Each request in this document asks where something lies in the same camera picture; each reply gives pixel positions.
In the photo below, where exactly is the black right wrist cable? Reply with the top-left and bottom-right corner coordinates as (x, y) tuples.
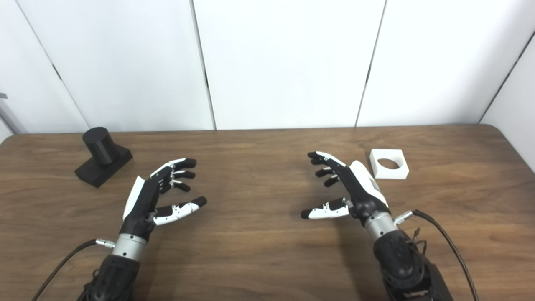
(393, 209), (479, 301)

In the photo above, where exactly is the black peg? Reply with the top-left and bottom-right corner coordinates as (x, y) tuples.
(74, 127), (133, 188)

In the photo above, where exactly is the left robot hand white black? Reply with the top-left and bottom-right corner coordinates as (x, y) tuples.
(120, 158), (208, 242)

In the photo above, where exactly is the white square piece with hole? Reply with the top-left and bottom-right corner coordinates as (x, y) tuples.
(369, 149), (410, 180)

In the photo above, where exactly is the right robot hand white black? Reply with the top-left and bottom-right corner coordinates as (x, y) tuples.
(301, 151), (391, 228)

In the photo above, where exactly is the grey wall post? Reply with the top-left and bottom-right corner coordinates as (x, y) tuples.
(0, 93), (28, 134)

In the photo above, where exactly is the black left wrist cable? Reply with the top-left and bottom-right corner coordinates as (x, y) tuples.
(31, 238), (117, 301)

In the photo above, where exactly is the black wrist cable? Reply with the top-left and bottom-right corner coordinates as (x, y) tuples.
(393, 209), (479, 301)
(31, 238), (117, 301)

